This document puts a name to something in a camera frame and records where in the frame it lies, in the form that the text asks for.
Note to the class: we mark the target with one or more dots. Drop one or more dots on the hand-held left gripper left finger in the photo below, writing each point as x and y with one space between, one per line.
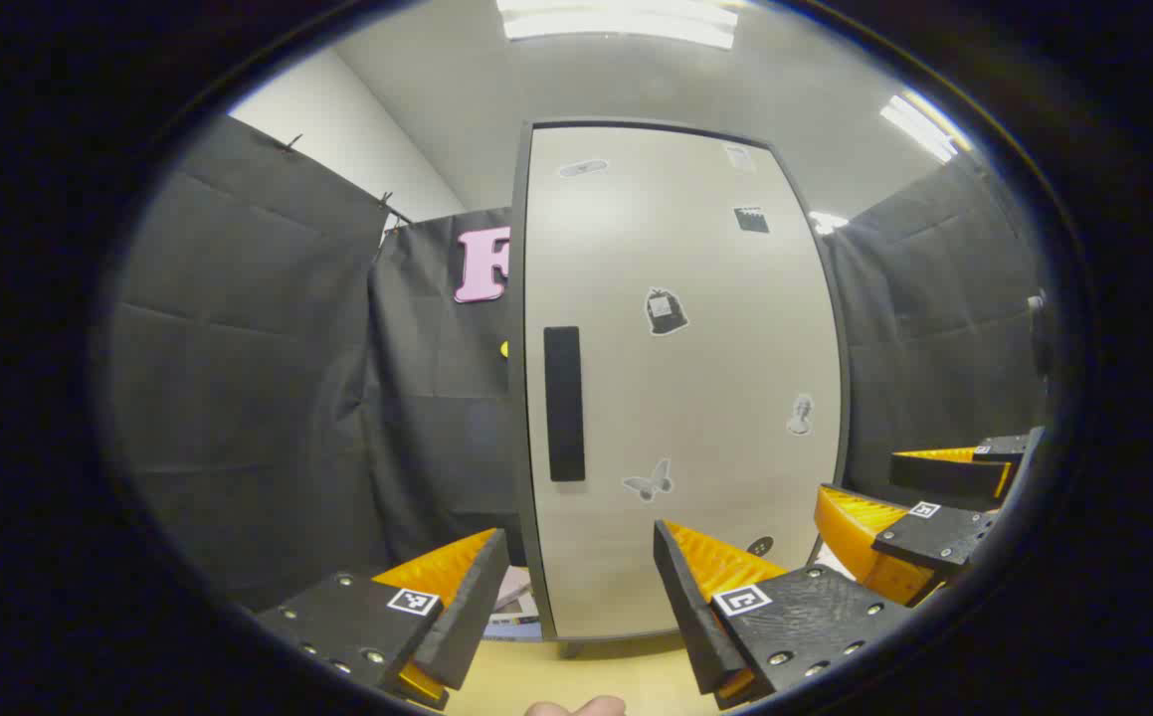
477 607

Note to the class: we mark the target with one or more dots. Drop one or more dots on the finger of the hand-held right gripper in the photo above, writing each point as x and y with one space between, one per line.
944 475
934 542

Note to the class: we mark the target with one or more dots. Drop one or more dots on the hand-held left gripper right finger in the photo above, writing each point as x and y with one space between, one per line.
685 617

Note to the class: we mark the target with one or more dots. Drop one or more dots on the dark grey cabinet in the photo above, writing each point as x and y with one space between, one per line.
517 298

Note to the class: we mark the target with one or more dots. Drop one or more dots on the small ceiling light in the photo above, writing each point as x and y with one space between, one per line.
825 221

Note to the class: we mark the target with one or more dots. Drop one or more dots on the narrow ceiling light strip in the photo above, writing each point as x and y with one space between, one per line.
919 124

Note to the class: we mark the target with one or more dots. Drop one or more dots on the black backdrop cloth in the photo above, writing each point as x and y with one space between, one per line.
238 348

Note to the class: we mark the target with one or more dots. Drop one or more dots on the large ceiling light panel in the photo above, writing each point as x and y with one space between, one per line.
616 25

